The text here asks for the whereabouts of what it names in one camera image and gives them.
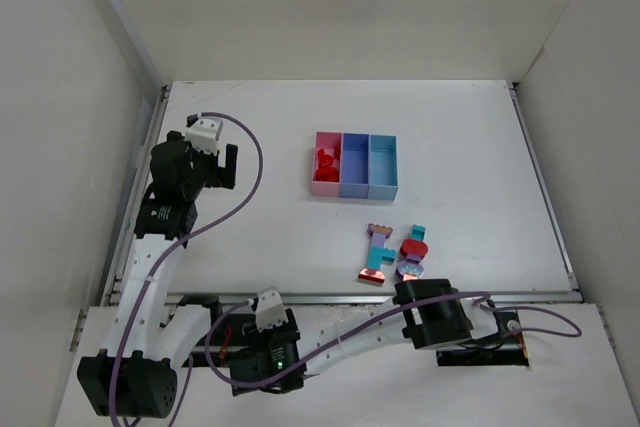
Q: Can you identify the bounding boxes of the red legos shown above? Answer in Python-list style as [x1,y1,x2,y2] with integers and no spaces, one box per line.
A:
[314,148,340,183]

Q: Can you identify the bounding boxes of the teal red purple lego stack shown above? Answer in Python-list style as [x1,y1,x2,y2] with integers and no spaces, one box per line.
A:
[395,224,429,281]

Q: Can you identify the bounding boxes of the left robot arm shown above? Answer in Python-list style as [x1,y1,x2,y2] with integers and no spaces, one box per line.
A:
[77,124,238,426]

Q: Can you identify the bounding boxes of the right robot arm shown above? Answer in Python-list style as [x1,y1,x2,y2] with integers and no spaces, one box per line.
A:
[228,279,506,396]

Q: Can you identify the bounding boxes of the pink bin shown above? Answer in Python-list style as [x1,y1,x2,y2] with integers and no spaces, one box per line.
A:
[311,132,342,197]

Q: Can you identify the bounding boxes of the purple teal red lego column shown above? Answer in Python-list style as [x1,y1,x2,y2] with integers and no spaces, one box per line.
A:
[357,223,396,285]

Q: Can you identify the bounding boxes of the dark blue bin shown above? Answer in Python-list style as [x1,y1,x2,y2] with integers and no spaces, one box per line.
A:
[340,133,369,199]

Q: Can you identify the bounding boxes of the light blue bin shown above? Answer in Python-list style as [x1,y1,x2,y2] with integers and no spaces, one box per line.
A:
[368,135,398,201]

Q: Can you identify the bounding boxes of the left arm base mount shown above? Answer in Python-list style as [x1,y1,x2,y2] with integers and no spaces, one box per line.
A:
[159,294,255,368]

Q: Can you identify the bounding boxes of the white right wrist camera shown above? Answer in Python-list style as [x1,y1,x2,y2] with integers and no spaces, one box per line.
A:
[254,287,288,332]

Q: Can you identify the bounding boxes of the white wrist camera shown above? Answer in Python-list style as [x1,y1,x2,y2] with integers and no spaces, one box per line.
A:
[254,287,288,332]
[184,114,223,155]

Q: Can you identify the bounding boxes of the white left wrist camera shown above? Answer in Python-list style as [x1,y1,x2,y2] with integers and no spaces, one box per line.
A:
[184,114,223,155]

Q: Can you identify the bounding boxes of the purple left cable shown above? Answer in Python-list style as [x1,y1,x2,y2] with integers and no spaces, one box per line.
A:
[108,111,264,427]

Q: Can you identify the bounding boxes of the purple cable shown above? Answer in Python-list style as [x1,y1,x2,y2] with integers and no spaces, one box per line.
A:
[204,290,582,391]
[108,111,264,427]

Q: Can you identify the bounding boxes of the aluminium frame rail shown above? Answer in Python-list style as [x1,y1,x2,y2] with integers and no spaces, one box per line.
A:
[92,84,171,306]

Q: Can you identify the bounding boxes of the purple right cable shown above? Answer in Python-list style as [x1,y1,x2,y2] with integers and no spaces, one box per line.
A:
[204,290,582,391]

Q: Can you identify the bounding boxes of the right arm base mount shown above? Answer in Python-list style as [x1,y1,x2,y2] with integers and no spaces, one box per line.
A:
[436,311,529,367]

